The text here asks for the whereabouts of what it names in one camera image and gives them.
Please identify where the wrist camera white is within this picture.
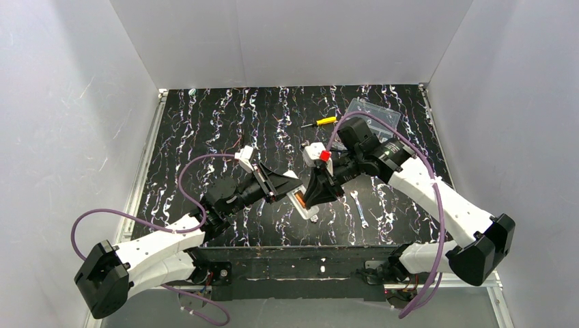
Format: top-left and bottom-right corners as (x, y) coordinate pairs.
(234, 146), (255, 174)
(302, 142), (331, 167)

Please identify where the yellow handled screwdriver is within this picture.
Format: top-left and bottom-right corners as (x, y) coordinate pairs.
(301, 116), (337, 128)

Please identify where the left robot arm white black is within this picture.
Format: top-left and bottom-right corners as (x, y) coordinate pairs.
(74, 163), (305, 319)

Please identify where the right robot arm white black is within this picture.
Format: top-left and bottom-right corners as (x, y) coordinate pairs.
(300, 117), (516, 286)

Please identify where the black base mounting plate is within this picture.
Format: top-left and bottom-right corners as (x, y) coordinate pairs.
(175, 245), (427, 301)

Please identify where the clear plastic screw box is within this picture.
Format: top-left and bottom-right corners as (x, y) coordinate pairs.
(345, 99), (401, 141)

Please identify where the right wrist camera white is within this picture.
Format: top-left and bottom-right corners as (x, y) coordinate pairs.
(302, 142), (331, 167)

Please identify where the white remote control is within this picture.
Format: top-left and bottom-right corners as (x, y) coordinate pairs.
(281, 170), (320, 223)

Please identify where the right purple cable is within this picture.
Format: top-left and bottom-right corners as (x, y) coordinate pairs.
(325, 110), (447, 320)

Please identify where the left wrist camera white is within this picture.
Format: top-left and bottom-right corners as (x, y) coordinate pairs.
(234, 146), (255, 174)

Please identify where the aluminium frame rail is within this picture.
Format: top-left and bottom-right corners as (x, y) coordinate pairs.
(83, 90), (169, 328)

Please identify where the orange battery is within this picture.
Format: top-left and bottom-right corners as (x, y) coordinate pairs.
(294, 191), (305, 207)

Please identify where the silver open-end wrench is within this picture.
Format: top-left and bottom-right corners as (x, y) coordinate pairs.
(350, 191), (369, 229)

